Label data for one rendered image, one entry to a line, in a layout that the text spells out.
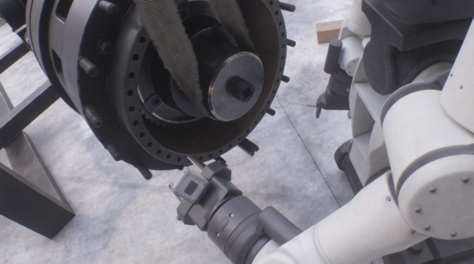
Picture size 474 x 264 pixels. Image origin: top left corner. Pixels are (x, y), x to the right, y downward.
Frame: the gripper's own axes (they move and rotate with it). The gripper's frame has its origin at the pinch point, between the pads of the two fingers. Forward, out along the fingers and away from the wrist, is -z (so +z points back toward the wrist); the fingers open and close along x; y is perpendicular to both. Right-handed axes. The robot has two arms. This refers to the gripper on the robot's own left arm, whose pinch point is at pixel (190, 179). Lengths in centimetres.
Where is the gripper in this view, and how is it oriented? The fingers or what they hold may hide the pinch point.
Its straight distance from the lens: 54.5
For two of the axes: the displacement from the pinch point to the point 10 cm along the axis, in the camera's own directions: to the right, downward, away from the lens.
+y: -5.1, -3.8, -7.8
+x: 5.6, -8.2, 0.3
